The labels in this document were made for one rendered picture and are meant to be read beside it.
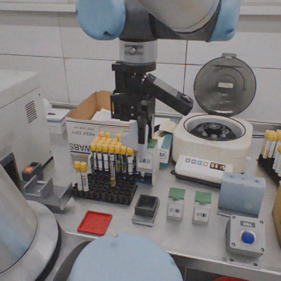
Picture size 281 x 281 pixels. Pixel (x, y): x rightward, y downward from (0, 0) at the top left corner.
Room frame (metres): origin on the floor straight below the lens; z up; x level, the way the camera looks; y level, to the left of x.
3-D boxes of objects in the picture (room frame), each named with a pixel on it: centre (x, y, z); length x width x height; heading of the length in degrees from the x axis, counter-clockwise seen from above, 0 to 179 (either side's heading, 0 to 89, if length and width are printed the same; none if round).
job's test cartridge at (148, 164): (0.55, -0.02, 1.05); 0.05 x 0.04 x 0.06; 165
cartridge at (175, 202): (0.55, -0.09, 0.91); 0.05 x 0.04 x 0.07; 167
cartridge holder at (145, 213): (0.55, -0.02, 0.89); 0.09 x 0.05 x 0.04; 165
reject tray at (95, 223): (0.51, 0.11, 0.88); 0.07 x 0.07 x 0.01; 77
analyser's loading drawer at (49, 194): (0.60, 0.29, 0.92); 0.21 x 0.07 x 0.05; 77
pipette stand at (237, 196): (0.56, -0.26, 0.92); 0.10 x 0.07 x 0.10; 72
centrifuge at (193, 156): (0.81, -0.24, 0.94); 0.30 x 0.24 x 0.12; 158
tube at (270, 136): (0.79, -0.41, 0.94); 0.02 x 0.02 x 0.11
